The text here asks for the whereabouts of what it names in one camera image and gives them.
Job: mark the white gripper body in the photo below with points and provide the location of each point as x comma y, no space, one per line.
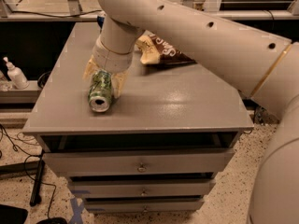
110,61

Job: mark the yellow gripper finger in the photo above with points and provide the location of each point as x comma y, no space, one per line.
90,68
118,81

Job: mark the green soda can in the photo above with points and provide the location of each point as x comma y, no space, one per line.
100,93

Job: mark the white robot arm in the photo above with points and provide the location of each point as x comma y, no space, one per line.
264,67

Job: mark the blue soda can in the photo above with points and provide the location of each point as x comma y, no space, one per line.
100,21

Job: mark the brown chip bag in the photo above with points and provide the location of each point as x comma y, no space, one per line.
157,51

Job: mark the white pump bottle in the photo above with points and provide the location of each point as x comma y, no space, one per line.
16,75

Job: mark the grey drawer cabinet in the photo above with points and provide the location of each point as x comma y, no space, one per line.
174,108

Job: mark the middle grey drawer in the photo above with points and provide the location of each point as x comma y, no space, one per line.
142,188

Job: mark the grey drawer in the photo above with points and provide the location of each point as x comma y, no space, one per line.
157,205
142,188
151,162

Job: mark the top grey drawer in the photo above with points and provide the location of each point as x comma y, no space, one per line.
151,162

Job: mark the bottom grey drawer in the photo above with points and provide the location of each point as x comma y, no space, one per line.
157,205

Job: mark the blue floor tape cross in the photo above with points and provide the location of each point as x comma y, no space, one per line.
79,213

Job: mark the black stand leg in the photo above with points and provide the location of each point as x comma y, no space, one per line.
35,197

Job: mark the aluminium frame rail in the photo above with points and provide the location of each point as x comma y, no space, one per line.
247,15

